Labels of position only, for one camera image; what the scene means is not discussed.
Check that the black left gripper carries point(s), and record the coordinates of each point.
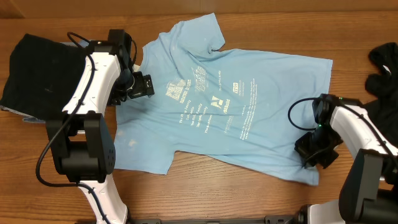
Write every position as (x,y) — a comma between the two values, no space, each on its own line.
(143,85)

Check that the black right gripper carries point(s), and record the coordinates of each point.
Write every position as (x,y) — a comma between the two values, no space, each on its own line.
(310,159)

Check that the light blue printed t-shirt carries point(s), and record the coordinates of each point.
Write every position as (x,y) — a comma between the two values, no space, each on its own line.
(236,106)

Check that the black t-shirt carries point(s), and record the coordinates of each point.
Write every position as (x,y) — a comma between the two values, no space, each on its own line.
(383,110)

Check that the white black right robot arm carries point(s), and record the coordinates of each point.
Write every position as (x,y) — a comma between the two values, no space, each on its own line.
(369,193)

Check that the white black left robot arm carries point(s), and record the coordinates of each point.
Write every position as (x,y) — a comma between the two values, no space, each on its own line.
(80,152)

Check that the folded black garment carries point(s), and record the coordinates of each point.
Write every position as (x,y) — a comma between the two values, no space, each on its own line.
(43,76)

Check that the folded grey garment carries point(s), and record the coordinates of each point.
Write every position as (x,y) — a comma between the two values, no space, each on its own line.
(26,117)

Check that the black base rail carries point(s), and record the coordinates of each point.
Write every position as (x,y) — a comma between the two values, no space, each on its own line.
(269,219)

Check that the cardboard back wall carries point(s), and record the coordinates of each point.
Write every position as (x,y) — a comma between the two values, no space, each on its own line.
(28,9)

